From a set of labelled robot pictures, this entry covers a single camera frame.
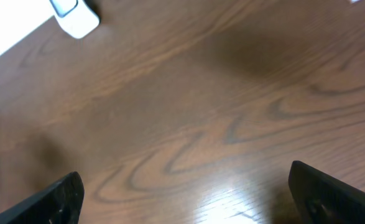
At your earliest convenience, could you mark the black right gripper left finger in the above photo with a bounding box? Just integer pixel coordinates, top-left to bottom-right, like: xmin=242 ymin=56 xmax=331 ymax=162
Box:
xmin=0 ymin=172 xmax=85 ymax=224

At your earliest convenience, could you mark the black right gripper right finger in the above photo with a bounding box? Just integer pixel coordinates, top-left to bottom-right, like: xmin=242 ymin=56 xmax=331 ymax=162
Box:
xmin=289 ymin=161 xmax=365 ymax=223

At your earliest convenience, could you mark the white barcode scanner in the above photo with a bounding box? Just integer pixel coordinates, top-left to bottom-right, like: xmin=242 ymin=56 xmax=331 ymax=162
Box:
xmin=49 ymin=0 xmax=100 ymax=39

